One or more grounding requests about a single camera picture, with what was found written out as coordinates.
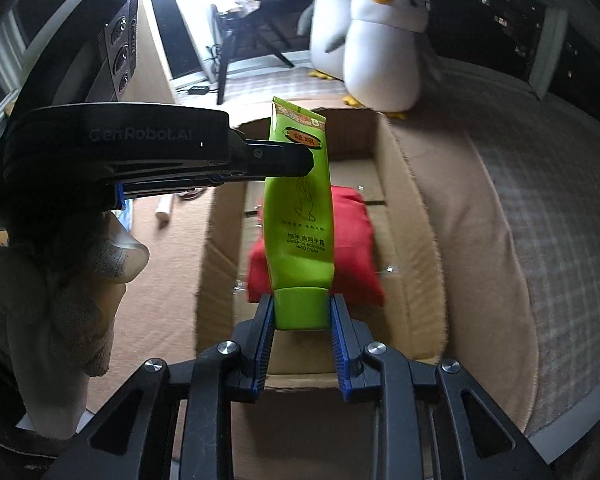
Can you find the black power strip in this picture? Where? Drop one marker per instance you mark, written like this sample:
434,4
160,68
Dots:
198,90

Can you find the green hand cream tube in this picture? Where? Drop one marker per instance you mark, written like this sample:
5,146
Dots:
300,240

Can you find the person's left hand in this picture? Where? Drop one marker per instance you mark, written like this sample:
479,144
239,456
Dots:
55,290

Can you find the red fabric pouch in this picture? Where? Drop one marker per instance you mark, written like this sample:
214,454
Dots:
355,240

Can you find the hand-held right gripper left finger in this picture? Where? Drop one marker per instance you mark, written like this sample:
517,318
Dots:
261,345

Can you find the black tripod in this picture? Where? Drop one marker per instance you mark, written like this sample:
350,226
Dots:
223,80

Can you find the tall flat panel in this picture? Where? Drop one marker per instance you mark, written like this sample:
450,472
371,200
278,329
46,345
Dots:
177,30

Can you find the large penguin plush toy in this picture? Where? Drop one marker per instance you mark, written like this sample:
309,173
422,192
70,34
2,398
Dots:
325,20

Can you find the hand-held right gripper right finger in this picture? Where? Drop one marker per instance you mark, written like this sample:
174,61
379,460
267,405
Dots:
341,350

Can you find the plaid bed sheet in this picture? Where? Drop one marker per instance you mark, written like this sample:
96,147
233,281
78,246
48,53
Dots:
555,210

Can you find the dark window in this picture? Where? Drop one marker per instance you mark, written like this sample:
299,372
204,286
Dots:
510,15

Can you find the small cardboard box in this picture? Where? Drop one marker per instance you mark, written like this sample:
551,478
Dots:
415,260

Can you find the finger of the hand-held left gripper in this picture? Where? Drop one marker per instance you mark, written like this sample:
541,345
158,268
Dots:
280,160
170,188

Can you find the person's left forearm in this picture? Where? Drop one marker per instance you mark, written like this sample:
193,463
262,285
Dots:
0,395

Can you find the small penguin plush toy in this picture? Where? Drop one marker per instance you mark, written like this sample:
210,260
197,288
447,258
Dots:
380,60

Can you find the pale pink bottle grey cap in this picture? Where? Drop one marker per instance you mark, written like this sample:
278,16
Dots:
163,208

